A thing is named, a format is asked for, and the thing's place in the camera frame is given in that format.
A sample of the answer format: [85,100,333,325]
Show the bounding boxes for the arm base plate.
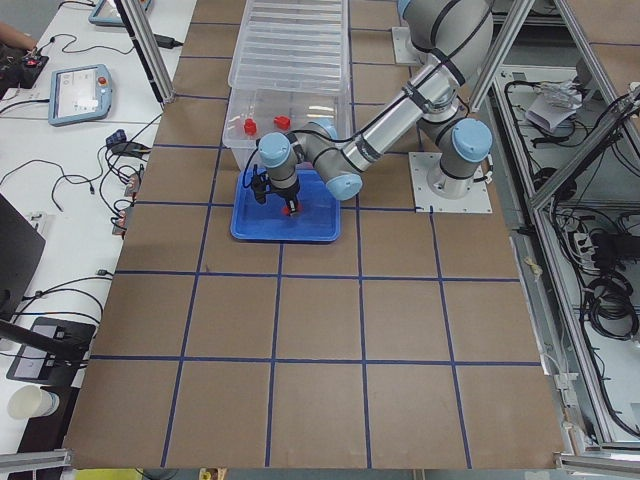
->
[409,152,493,215]
[391,26,424,66]

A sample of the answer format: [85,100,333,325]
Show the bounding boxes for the black laptop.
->
[0,196,46,321]

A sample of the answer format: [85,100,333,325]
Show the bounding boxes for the red block middle box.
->
[243,118,258,137]

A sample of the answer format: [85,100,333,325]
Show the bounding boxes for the black power adapter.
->
[154,34,183,49]

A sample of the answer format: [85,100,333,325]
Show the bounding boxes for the black cables on desk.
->
[0,32,166,321]

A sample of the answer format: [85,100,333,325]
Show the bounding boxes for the blue teach pendant near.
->
[48,64,113,126]

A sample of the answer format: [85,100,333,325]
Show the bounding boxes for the blue teach pendant far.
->
[88,0,124,28]

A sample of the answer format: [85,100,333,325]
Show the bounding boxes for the aluminium frame post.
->
[115,0,175,105]

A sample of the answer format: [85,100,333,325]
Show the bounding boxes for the clear plastic storage box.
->
[222,88,352,169]

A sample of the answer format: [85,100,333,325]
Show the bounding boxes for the red block box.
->
[273,115,291,131]
[243,118,258,137]

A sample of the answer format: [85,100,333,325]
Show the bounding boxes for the blue plastic tray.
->
[230,169,341,243]

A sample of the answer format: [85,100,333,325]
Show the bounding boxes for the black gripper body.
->
[269,172,300,203]

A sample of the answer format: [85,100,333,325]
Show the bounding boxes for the white paper cup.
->
[7,385,60,420]

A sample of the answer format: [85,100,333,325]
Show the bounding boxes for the red block front box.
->
[273,115,291,131]

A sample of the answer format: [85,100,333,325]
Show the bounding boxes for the red block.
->
[282,202,300,217]

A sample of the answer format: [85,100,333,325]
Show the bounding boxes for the blue teach pendant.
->
[88,0,124,28]
[48,64,113,126]

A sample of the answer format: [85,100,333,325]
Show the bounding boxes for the clear plastic box lid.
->
[228,1,349,95]

